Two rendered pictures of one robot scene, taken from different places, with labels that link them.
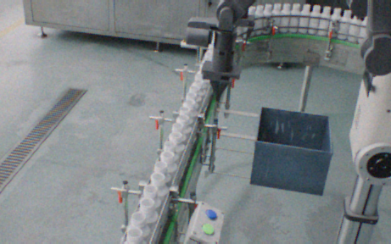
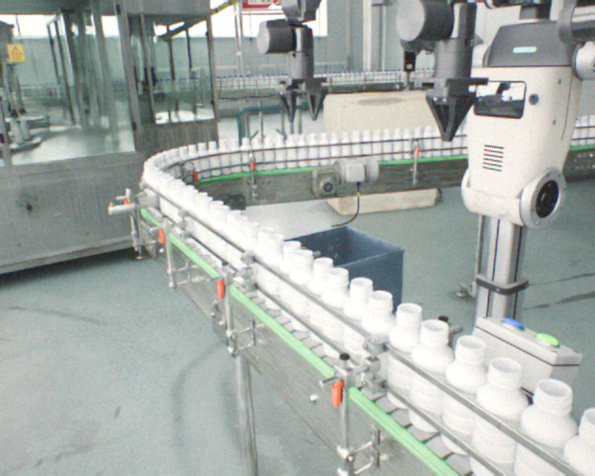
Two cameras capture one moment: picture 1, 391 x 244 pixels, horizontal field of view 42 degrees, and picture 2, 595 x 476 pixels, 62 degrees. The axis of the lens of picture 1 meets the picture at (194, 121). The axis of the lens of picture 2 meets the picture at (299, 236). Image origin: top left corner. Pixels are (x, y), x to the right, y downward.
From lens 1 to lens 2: 111 cm
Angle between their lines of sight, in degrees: 37
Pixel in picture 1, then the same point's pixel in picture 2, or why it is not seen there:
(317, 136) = (340, 256)
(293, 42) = (212, 188)
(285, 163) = not seen: hidden behind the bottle
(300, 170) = (376, 287)
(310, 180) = not seen: hidden behind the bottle
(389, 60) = not seen: outside the picture
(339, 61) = (266, 195)
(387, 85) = (552, 87)
